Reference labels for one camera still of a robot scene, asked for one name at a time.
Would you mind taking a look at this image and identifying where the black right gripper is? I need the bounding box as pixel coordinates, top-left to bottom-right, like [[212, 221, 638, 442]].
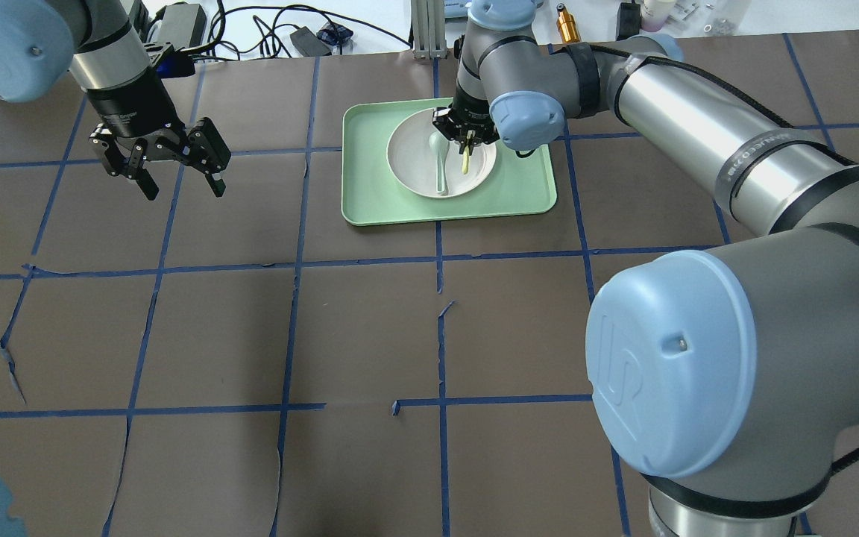
[[432, 107, 500, 150]]

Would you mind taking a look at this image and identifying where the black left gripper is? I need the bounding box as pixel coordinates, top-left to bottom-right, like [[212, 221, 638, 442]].
[[89, 118, 232, 201]]

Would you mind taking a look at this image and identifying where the white round plate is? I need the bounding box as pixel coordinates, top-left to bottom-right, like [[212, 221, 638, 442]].
[[386, 107, 498, 198]]

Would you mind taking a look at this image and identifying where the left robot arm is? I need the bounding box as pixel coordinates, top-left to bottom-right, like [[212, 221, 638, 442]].
[[0, 1, 231, 200]]

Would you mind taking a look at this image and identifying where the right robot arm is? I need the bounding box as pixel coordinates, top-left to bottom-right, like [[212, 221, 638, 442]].
[[439, 137, 859, 536]]

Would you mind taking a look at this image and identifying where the sage green spoon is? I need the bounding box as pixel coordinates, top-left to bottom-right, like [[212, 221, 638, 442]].
[[427, 131, 450, 197]]

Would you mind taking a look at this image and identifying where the mint green tray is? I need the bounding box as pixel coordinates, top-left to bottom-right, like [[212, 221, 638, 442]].
[[342, 98, 558, 227]]

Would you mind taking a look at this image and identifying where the black power adapter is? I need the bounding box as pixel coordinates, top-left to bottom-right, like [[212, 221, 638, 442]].
[[146, 2, 206, 50]]

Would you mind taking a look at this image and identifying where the gold cylindrical connector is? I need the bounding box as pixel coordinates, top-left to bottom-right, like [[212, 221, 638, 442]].
[[556, 3, 582, 44]]

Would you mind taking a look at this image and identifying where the small black power brick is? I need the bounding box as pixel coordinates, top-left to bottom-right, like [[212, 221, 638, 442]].
[[289, 26, 332, 57]]

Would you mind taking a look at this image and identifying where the aluminium extrusion post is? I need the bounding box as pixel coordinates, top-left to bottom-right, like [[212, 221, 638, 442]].
[[410, 0, 449, 59]]

